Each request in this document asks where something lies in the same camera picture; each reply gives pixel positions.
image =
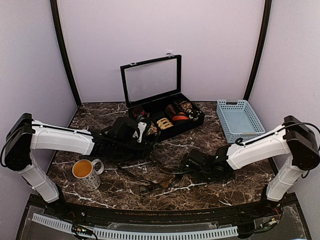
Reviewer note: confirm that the camouflage patterned necktie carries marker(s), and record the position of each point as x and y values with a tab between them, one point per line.
154	173

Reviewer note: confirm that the blue plastic basket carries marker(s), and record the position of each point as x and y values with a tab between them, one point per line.
238	120

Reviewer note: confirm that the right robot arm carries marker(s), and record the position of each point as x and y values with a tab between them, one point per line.
293	138

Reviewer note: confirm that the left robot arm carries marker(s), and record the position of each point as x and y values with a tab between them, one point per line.
28	134

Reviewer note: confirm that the cream striped rolled tie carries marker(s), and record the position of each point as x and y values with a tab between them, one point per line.
164	123

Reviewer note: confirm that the floral dark rolled tie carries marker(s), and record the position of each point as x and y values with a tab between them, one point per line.
152	131

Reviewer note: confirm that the brown rolled tie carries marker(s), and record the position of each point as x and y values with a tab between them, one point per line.
170	111

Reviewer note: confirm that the orange black rolled tie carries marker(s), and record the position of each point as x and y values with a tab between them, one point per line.
181	116

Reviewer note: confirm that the red dark rolled tie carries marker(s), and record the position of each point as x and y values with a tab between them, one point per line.
139	112

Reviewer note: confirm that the tan patterned rolled tie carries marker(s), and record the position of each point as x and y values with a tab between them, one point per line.
185	106

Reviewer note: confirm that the black tie storage box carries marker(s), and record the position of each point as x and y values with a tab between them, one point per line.
154	84

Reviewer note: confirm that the black white rolled tie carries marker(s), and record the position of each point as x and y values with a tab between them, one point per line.
193	114

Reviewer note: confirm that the patterned mug with orange liquid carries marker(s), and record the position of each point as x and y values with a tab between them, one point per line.
88	173

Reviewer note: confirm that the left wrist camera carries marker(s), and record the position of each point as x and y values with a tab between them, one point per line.
138	134

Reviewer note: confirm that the black front rail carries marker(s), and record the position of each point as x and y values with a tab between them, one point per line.
90	212

